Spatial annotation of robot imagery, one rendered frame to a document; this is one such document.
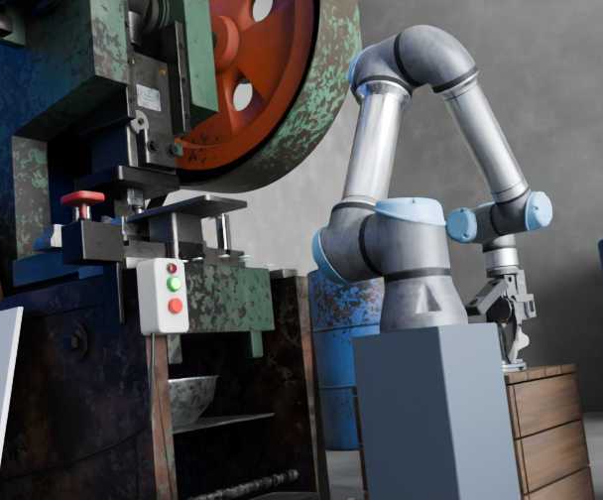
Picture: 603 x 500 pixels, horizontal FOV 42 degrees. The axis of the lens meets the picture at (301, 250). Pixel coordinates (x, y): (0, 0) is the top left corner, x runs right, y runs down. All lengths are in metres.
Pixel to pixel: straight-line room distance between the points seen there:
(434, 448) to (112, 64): 1.06
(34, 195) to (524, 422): 1.21
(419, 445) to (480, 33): 4.15
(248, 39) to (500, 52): 3.08
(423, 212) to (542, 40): 3.78
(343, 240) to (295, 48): 0.79
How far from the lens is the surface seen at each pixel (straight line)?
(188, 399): 1.72
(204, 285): 1.66
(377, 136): 1.54
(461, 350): 1.29
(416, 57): 1.58
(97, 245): 1.46
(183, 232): 1.73
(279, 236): 4.26
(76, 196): 1.46
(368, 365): 1.33
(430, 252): 1.32
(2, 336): 1.71
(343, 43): 2.07
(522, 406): 1.72
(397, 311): 1.31
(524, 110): 4.98
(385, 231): 1.34
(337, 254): 1.42
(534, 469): 1.75
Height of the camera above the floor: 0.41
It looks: 9 degrees up
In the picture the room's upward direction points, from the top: 6 degrees counter-clockwise
